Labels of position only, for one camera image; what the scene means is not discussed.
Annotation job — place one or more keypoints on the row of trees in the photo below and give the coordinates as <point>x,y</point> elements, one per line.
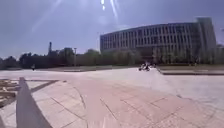
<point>83,58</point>

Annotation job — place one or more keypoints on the pole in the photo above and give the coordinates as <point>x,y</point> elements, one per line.
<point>75,56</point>

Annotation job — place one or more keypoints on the pale paved plaza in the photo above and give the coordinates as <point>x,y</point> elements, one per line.
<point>133,96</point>

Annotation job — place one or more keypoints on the curved building with window rows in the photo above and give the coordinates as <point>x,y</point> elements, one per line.
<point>160,38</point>

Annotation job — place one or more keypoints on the tall chimney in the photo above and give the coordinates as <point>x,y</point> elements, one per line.
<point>50,47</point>

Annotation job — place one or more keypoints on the low raised platform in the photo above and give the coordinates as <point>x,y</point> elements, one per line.
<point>190,70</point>

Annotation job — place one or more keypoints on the person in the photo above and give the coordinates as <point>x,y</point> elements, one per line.
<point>33,67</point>

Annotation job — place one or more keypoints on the pale stone blocks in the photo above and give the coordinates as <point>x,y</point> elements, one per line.
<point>7,90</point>

